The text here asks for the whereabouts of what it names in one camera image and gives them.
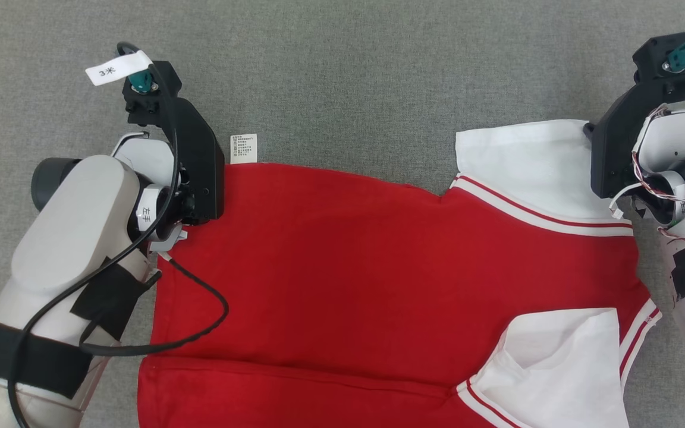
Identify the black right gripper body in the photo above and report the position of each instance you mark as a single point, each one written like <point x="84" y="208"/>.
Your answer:
<point x="613" y="154"/>

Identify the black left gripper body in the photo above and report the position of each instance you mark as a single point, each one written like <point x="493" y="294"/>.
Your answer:
<point x="203" y="172"/>

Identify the grey fabric sofa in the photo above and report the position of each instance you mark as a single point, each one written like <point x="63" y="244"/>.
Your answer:
<point x="348" y="71"/>

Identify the red and white basketball jersey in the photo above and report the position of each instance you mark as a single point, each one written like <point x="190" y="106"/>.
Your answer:
<point x="348" y="267"/>

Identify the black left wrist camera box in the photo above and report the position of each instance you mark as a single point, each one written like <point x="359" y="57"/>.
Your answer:
<point x="149" y="104"/>

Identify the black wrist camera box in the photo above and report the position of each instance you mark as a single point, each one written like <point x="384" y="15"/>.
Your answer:
<point x="149" y="104"/>
<point x="654" y="59"/>

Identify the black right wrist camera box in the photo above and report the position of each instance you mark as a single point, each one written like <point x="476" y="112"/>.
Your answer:
<point x="654" y="59"/>

